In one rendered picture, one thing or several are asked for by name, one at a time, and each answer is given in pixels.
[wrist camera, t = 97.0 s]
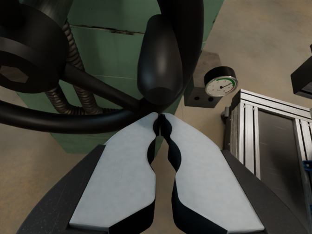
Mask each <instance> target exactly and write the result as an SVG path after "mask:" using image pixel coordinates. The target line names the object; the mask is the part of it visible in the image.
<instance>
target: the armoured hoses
mask: <svg viewBox="0 0 312 234"><path fill-rule="evenodd" d="M67 20H68V18H66V21H65V24H64V26H63V29H62V30H63V31H64V33H65V34H66V36H67V38H68V41H69V45H70V50H69V53H68V56H67V59H66V62H68V63H70V64H72V65H74V66H75V67H77V68H79V69H81V70H83V71H84V72H86V71H85V68H84V65H83V63H82V62H83V61H82V60H81V57H80V53H79V51H78V48H77V47H76V46H77V44H76V43H75V39H74V38H73V34H72V32H71V31H72V30H71V28H70V27H69V26H70V24H69V22H68V21H67ZM73 87H74V90H75V92H76V94H77V96H78V98H79V100H80V102H81V105H82V107H79V106H78V107H77V106H73V105H71V104H70V103H68V101H67V99H66V97H65V95H64V93H63V91H62V89H61V87H60V85H59V83H58V85H57V86H56V87H55V88H54V89H53V90H50V91H46V92H45V94H46V96H47V97H48V99H49V100H50V102H51V104H52V105H53V107H54V109H56V111H57V112H59V113H60V114H66V115H95V114H103V113H108V112H112V111H117V110H118V109H112V108H110V109H109V108H102V107H99V106H98V105H97V102H96V100H95V97H94V94H93V93H90V92H88V91H85V90H83V89H81V88H78V87H76V86H74V85H73Z"/></svg>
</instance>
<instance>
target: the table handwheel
mask: <svg viewBox="0 0 312 234"><path fill-rule="evenodd" d="M73 1H74V0H23V2H22V3H20V2H19V0H0V86H2V87H5V88H7V89H10V90H13V91H17V92H21V93H29V94H35V93H42V92H46V91H50V90H53V89H54V88H55V87H56V86H57V85H58V83H59V80H63V81H65V82H67V83H69V84H71V85H74V86H76V87H78V88H81V89H83V90H85V91H88V92H90V93H93V94H95V95H97V96H100V97H102V98H104V99H106V100H108V101H110V102H112V103H114V104H116V105H119V106H121V107H123V108H122V109H120V110H116V111H112V112H108V113H103V114H95V115H66V114H57V113H50V112H45V111H39V110H34V109H29V108H26V107H22V106H18V105H15V104H11V103H8V102H5V101H2V100H0V124H5V125H9V126H14V127H18V128H23V129H28V130H35V131H42V132H49V133H58V134H74V135H88V134H101V133H109V132H114V131H119V130H122V129H123V128H125V127H127V126H128V125H130V124H132V123H134V122H136V121H137V120H139V119H141V118H143V117H145V116H147V115H148V114H150V113H152V112H156V113H158V114H161V113H162V112H164V111H165V110H166V109H167V108H169V107H170V106H171V105H172V104H173V103H174V102H175V101H176V100H177V99H178V98H179V96H180V95H181V94H182V93H183V91H184V90H185V88H186V87H187V85H188V83H189V82H190V80H191V78H192V76H193V74H194V71H195V68H196V65H197V63H198V60H199V56H200V53H201V48H202V41H203V34H204V3H203V0H157V2H158V5H159V7H160V11H161V14H163V15H165V16H167V17H168V18H169V19H170V21H171V23H172V27H173V31H174V34H175V37H176V40H177V44H178V48H179V53H180V56H181V61H182V77H183V87H182V90H181V91H180V92H179V94H178V95H177V96H176V97H175V98H174V100H173V101H171V102H170V103H168V104H162V105H160V104H152V103H150V102H149V101H147V99H146V98H145V97H143V98H142V99H140V100H138V99H136V98H134V97H132V96H130V95H128V94H126V93H124V92H122V91H120V90H118V89H116V88H114V87H112V86H110V85H108V84H106V83H104V82H103V81H101V80H99V79H97V78H95V77H94V76H92V75H90V74H88V73H86V72H85V71H83V70H81V69H79V68H77V67H75V66H74V65H72V64H70V63H68V62H66V59H67V56H68V53H69V50H70V45H69V41H68V38H67V36H66V34H65V33H64V31H63V30H62V29H63V26H64V24H65V21H66V18H67V16H68V13H69V11H70V8H71V6H72V3H73Z"/></svg>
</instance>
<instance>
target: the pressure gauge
mask: <svg viewBox="0 0 312 234"><path fill-rule="evenodd" d="M204 84H205V92H206V93H207V94H208V95H210V96H213V97H222V96H225V95H228V94H230V93H232V92H233V91H235V90H236V88H237V86H238V81H237V78H236V75H235V72H234V70H233V69H232V68H231V67H228V66H219V67H216V68H213V69H211V70H210V71H208V72H207V73H206V74H205V76H204ZM228 84H230V85H228ZM226 85H228V86H226ZM220 86H222V87H223V88H222V89H220ZM224 86H225V87H224Z"/></svg>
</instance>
